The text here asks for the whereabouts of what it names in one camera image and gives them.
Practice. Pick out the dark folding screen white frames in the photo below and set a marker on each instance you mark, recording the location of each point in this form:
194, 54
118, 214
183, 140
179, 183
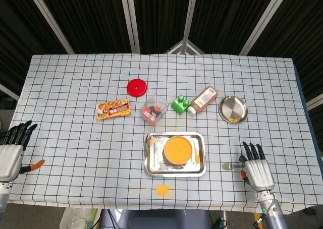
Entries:
161, 12

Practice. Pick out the silver spoon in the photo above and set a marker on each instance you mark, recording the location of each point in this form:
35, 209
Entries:
226, 166

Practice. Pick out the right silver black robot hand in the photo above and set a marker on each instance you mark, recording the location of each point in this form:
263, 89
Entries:
258, 173

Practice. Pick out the green toy brick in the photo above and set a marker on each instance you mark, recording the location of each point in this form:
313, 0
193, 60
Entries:
179, 108

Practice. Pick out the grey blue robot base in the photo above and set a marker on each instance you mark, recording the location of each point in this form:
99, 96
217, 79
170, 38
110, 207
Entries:
156, 219

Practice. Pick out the white triangular metal frame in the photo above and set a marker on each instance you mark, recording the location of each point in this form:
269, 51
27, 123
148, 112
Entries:
175, 49

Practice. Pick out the clear plastic bag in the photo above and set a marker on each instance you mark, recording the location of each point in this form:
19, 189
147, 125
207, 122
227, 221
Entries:
75, 219

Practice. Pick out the yellow red snack package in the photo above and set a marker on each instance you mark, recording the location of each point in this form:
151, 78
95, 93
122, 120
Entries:
113, 110

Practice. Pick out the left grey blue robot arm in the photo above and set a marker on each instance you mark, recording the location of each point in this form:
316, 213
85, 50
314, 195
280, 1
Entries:
3, 196

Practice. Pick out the brown sauce bottle white cap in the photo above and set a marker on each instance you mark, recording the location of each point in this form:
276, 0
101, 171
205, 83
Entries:
203, 100

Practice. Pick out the white black checkered tablecloth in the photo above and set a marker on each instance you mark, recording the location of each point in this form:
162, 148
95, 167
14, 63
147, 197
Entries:
75, 143

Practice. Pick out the bowl of yellow powder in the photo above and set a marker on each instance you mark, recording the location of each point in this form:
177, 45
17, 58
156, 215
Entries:
178, 150

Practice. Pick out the red round lid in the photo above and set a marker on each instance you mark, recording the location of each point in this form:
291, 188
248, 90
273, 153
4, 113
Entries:
137, 87

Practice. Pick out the rectangular steel tray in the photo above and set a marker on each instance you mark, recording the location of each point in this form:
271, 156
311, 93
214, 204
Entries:
154, 168

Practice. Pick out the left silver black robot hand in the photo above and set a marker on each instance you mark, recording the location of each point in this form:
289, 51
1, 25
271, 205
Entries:
8, 161

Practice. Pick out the clear box with red toy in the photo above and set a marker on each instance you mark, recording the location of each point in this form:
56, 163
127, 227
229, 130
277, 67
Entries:
152, 113

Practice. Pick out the spilled yellow powder pile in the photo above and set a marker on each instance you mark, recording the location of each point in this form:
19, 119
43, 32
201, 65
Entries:
162, 190

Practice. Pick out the round steel plate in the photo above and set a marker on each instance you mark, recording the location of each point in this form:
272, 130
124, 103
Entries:
233, 109

